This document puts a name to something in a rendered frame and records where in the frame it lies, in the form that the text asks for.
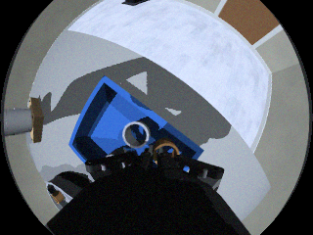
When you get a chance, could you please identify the blue plastic crate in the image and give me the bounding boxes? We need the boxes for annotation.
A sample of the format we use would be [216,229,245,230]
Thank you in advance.
[69,75,204,163]

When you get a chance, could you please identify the bronze bushing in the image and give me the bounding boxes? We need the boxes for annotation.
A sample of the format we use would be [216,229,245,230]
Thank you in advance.
[154,138,180,163]
[52,190,65,204]

